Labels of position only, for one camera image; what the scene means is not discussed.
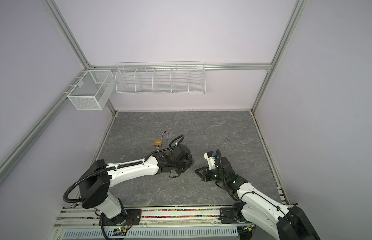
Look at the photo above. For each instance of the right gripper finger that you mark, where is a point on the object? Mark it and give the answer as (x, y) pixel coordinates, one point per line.
(201, 174)
(201, 169)

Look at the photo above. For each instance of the white vented cable duct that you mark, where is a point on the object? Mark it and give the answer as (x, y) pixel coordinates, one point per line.
(151, 233)

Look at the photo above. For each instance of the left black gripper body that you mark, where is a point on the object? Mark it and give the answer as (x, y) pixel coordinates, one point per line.
(182, 167)

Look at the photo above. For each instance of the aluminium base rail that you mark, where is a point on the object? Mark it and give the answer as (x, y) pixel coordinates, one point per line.
(160, 217)

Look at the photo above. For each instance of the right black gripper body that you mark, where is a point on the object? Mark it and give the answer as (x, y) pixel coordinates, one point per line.
(212, 175)

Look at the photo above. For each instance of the brass padlock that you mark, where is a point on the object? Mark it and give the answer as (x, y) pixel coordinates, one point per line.
(158, 143)

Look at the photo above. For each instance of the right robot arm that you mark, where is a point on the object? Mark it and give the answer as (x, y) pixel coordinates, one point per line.
(280, 221)

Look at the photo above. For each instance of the white mesh box basket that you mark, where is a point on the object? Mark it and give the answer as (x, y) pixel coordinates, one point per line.
(93, 90)

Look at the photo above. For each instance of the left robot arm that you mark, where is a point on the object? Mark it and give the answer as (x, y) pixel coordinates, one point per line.
(91, 190)

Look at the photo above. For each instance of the aluminium frame profiles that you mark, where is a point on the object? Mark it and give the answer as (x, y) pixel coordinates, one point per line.
(9, 163)

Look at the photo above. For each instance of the white wire shelf basket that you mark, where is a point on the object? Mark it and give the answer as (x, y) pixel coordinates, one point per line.
(161, 78)

